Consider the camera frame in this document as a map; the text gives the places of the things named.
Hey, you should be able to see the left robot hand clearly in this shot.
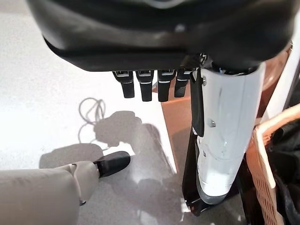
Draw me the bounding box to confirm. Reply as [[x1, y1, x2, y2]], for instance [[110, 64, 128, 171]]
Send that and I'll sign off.
[[25, 0, 296, 205]]

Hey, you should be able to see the rectangular wicker laundry basket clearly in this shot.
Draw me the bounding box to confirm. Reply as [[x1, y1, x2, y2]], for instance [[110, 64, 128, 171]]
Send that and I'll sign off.
[[246, 110, 300, 225]]

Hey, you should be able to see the brown glossy side table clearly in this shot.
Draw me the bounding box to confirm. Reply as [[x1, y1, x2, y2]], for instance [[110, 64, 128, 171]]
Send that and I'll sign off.
[[152, 42, 293, 216]]

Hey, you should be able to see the flat black garment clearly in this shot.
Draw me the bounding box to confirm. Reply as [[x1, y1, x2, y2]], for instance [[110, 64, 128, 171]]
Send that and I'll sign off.
[[269, 121, 300, 225]]

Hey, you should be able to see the silver left robot leg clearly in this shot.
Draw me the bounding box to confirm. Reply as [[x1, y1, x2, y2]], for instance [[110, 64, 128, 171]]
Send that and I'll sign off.
[[0, 151, 131, 225]]

